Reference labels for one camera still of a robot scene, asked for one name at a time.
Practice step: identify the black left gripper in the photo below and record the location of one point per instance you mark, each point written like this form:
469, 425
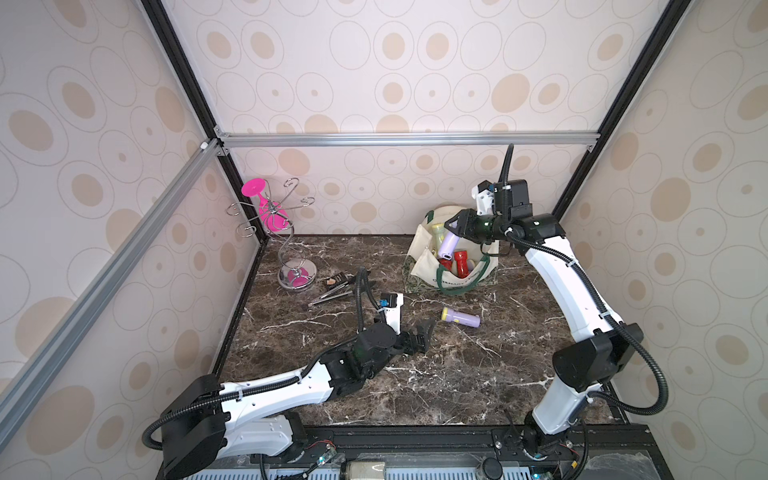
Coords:
413, 345

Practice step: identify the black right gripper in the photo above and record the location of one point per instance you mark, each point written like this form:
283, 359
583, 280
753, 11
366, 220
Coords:
469, 222

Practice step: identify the purple flashlight horizontal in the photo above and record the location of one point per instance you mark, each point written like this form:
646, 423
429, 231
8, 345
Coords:
451, 316

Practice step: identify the purple flashlight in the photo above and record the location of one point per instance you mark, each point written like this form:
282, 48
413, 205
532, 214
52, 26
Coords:
448, 246

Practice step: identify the red flashlight with logo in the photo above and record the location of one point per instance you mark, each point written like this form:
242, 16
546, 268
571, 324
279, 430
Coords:
461, 263

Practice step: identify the red flashlight horizontal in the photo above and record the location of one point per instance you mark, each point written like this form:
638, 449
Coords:
446, 263

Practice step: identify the green flashlight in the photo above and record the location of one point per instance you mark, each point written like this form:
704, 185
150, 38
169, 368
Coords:
438, 232

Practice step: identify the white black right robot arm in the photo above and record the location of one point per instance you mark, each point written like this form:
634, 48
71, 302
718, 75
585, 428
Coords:
603, 343

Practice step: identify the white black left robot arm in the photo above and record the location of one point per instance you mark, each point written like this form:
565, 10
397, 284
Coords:
210, 420

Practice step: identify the cream green tote bag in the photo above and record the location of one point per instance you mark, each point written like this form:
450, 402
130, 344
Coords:
422, 269

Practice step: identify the black metal tongs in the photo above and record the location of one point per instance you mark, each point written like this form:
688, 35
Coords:
342, 285

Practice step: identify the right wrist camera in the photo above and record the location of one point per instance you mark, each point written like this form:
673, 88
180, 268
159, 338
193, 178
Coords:
484, 195

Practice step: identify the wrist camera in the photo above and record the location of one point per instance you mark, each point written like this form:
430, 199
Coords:
484, 195
390, 306

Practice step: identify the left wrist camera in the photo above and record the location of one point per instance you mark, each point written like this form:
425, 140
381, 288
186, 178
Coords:
390, 306

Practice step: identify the aluminium frame rail back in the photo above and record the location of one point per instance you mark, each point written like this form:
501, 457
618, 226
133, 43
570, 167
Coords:
410, 139

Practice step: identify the aluminium frame rail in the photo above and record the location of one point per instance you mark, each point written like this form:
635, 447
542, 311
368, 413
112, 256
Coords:
49, 359
410, 139

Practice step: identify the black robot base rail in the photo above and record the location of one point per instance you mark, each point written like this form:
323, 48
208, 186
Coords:
622, 451

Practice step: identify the aluminium frame rail left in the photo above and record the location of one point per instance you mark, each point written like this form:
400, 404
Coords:
49, 359

